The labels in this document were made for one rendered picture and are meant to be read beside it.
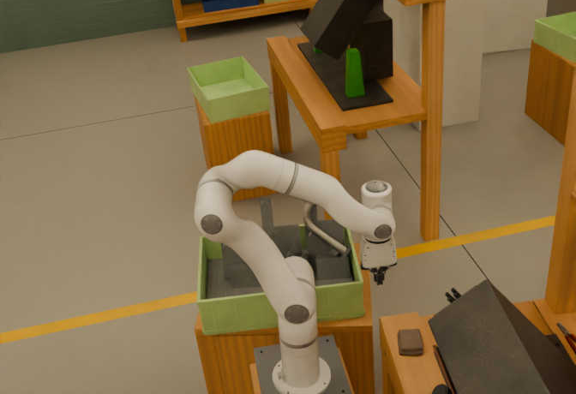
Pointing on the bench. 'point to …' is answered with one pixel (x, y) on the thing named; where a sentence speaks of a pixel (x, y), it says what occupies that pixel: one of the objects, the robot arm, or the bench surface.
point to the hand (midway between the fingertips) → (379, 277)
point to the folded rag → (410, 342)
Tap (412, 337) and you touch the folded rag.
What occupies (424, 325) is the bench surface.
